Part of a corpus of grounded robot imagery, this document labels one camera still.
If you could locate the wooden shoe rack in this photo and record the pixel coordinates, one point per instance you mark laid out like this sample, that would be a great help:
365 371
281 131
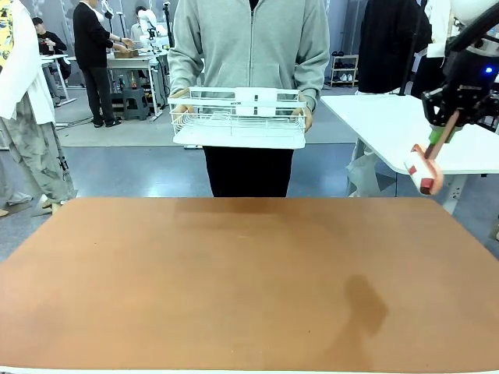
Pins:
345 70

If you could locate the person's left forearm grey sleeve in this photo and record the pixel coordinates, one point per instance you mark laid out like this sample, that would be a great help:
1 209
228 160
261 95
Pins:
313 82

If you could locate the white cutlery holder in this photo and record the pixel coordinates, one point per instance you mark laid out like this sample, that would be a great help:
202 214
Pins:
255 101

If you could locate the person's left hand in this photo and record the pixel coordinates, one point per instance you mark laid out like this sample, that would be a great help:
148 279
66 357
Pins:
306 117

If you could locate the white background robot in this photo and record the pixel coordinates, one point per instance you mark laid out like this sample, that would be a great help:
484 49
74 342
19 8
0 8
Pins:
150 25

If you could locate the person in long black coat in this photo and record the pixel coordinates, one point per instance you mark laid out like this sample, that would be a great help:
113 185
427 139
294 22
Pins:
390 43

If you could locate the seated person in black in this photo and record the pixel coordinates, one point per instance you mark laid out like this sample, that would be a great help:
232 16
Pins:
50 44

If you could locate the white side table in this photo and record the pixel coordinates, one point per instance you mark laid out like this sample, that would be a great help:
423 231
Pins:
390 124

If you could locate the person in white jacket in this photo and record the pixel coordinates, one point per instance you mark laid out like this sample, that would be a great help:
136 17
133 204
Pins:
438 39

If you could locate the person in grey hoodie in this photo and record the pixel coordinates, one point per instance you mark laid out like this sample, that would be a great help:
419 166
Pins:
249 46

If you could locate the white bag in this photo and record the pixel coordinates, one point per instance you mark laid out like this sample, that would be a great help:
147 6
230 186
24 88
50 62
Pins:
362 175

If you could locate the person in yellow print jacket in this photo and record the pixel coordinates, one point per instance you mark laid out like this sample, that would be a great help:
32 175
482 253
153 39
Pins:
23 97

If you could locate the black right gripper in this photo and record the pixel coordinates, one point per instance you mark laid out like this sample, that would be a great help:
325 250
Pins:
468 89

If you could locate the black tripod stand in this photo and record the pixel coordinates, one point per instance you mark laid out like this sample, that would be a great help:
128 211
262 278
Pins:
168 23

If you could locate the person's right forearm grey sleeve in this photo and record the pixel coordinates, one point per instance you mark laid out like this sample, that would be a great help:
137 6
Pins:
183 74

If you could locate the person's right hand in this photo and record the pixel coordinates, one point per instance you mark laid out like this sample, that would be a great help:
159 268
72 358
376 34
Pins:
182 107

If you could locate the grey step stool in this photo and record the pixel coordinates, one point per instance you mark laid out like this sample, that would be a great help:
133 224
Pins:
136 104

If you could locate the cardboard box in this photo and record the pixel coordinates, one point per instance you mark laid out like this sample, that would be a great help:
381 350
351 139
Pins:
126 53

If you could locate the small white background desk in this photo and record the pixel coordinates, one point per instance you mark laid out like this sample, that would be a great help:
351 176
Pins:
58 64

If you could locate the standing person in black coat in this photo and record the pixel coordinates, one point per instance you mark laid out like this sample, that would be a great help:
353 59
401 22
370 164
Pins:
97 46

